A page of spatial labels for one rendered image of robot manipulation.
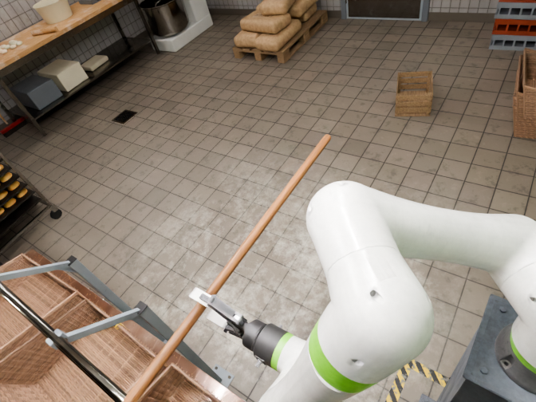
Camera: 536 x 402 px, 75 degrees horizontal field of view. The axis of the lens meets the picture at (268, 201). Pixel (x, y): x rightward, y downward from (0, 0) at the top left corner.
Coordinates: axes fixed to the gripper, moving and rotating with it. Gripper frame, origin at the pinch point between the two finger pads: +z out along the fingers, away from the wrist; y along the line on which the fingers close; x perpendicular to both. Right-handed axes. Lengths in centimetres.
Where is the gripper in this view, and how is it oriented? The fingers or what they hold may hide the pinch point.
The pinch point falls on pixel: (203, 305)
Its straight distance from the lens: 105.5
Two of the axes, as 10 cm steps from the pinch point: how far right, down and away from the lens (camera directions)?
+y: 2.1, 6.6, 7.2
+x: 5.3, -6.9, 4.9
